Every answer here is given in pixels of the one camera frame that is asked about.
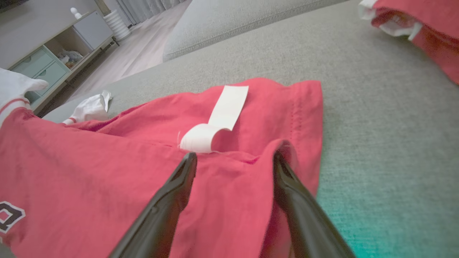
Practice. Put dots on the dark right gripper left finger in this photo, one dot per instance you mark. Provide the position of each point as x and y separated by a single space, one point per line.
161 215

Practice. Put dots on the grey pleated curtain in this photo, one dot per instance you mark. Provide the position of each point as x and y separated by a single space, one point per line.
150 7

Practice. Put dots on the red jersey with letter print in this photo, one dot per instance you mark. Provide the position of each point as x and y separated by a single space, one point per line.
107 172

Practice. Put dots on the grey sofa seat cushion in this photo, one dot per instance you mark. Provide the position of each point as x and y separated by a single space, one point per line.
229 21

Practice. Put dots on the small white figurine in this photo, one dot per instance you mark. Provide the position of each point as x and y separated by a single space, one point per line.
76 13

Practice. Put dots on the red shorts with white stripes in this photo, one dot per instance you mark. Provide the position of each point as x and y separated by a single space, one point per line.
437 36

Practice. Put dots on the large grey sofa seat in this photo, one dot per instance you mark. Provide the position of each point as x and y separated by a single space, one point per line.
376 125

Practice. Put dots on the clutter on cabinet shelf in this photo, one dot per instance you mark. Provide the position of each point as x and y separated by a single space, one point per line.
70 58

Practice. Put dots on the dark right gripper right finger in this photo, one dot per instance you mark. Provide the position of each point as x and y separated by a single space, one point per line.
308 218

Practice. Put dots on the white ribbed planter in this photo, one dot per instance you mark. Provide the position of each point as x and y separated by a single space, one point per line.
117 25

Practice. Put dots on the TV cabinet with green drawers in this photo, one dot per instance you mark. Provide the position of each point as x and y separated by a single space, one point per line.
50 68

